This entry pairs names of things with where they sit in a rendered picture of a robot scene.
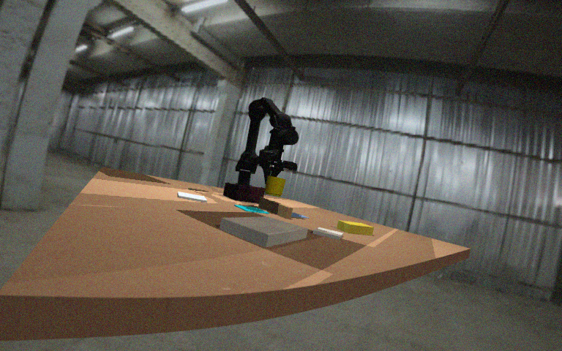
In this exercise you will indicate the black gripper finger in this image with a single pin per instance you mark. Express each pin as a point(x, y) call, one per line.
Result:
point(266, 171)
point(275, 171)

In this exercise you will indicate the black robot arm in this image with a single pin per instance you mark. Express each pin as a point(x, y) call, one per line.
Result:
point(284, 134)

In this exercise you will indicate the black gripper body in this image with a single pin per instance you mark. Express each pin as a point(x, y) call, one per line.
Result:
point(279, 164)

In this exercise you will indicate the yellow rectangular block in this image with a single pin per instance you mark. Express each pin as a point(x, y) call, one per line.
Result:
point(355, 228)

